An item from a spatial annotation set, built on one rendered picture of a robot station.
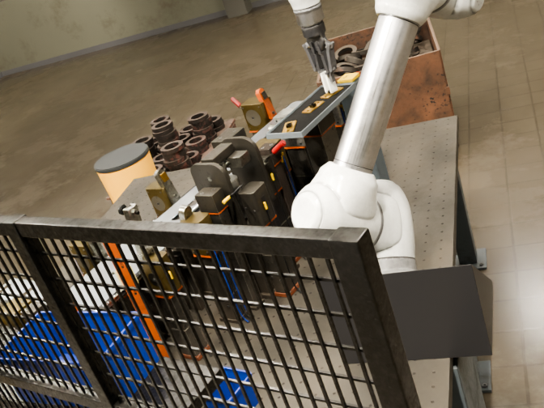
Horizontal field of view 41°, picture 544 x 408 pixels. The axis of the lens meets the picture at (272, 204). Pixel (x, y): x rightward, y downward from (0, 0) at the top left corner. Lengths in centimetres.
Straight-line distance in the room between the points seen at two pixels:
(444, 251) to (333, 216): 65
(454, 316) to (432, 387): 18
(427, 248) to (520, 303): 93
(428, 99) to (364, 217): 261
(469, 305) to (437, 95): 266
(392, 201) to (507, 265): 156
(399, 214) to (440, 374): 42
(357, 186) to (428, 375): 50
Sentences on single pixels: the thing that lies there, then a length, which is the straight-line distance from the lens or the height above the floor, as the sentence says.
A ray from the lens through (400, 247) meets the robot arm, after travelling 191.
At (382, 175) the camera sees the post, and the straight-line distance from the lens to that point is 269.
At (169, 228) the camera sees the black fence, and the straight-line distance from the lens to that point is 95.
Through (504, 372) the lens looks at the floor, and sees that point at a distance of 288.
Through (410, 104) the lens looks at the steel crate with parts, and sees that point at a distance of 434.
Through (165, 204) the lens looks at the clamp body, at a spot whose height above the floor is 98.
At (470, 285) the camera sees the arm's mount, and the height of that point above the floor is 92.
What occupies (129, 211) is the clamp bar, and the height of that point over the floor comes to 121.
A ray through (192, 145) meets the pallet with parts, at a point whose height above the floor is 21.
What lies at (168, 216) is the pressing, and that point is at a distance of 238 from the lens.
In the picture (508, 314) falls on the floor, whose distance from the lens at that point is 313.
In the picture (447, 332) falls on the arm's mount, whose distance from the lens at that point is 185.
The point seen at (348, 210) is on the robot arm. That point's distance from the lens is 174.
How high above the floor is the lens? 194
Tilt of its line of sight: 25 degrees down
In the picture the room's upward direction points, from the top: 20 degrees counter-clockwise
